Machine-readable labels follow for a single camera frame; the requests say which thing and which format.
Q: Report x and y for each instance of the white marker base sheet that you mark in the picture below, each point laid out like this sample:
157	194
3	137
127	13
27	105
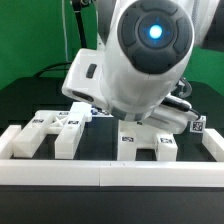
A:
98	112

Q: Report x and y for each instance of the white U-shaped fence wall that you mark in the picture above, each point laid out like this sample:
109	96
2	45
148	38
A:
103	173

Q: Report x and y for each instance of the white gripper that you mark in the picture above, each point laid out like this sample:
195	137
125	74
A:
107	80

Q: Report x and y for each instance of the white chair back frame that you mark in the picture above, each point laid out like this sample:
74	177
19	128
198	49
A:
67	125

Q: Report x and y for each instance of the white chair seat part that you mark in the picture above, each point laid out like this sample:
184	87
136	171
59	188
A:
145	135

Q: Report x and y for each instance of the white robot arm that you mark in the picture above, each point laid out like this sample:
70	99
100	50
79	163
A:
145	46

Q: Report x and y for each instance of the black cable post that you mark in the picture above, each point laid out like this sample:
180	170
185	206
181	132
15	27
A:
77	6

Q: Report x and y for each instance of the white tagged cube far right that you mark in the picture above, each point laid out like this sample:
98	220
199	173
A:
198	126

